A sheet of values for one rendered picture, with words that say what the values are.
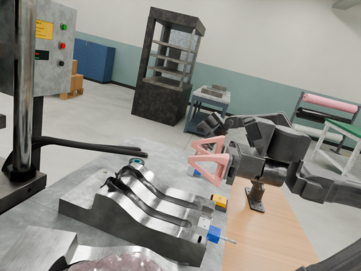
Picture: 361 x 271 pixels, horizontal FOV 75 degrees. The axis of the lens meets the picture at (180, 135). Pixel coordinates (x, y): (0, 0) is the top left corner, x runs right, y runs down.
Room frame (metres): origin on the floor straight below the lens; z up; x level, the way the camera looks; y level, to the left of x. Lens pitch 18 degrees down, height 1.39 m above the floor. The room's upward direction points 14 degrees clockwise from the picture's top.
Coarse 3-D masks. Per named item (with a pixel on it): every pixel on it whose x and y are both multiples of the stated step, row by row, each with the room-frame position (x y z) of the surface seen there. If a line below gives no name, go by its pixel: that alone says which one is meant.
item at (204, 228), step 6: (198, 222) 0.63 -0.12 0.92; (204, 222) 0.64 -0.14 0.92; (198, 228) 0.61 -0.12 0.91; (204, 228) 0.61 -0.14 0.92; (210, 228) 0.63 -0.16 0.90; (216, 228) 0.64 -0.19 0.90; (204, 234) 0.61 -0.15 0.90; (210, 234) 0.61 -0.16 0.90; (216, 234) 0.61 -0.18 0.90; (210, 240) 0.60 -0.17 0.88; (216, 240) 0.60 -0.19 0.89; (228, 240) 0.61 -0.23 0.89; (234, 240) 0.62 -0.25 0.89
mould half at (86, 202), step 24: (144, 168) 0.85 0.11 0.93; (72, 192) 0.69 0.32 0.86; (96, 192) 0.62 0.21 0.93; (120, 192) 0.66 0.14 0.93; (144, 192) 0.73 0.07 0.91; (168, 192) 0.80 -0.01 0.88; (72, 216) 0.64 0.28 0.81; (96, 216) 0.62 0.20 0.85; (120, 216) 0.61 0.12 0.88; (144, 216) 0.63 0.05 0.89; (192, 216) 0.69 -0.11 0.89; (144, 240) 0.59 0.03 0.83; (168, 240) 0.58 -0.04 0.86; (192, 240) 0.57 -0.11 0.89; (192, 264) 0.56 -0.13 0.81
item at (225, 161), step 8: (232, 152) 0.45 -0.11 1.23; (192, 160) 0.43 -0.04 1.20; (200, 160) 0.43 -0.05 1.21; (208, 160) 0.42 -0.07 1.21; (216, 160) 0.42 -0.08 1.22; (224, 160) 0.41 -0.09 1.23; (232, 160) 0.43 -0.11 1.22; (200, 168) 0.43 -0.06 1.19; (216, 168) 0.43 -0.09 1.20; (224, 168) 0.41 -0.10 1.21; (208, 176) 0.42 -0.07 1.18; (216, 176) 0.42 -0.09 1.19; (224, 176) 0.41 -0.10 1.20; (216, 184) 0.41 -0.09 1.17
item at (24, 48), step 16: (16, 0) 0.78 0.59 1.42; (32, 0) 0.80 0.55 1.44; (16, 16) 0.78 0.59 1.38; (32, 16) 0.80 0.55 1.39; (16, 32) 0.78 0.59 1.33; (32, 32) 0.80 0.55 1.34; (16, 48) 0.78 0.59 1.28; (32, 48) 0.80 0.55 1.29; (16, 64) 0.78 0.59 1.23; (32, 64) 0.81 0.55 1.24; (16, 80) 0.78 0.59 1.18; (32, 80) 0.81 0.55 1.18; (16, 96) 0.78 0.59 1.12; (32, 96) 0.81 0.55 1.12; (16, 112) 0.78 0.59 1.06; (32, 112) 0.82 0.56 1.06; (16, 128) 0.78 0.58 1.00; (16, 144) 0.78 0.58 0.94; (16, 160) 0.78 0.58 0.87; (16, 176) 0.77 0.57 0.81; (32, 176) 0.81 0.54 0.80
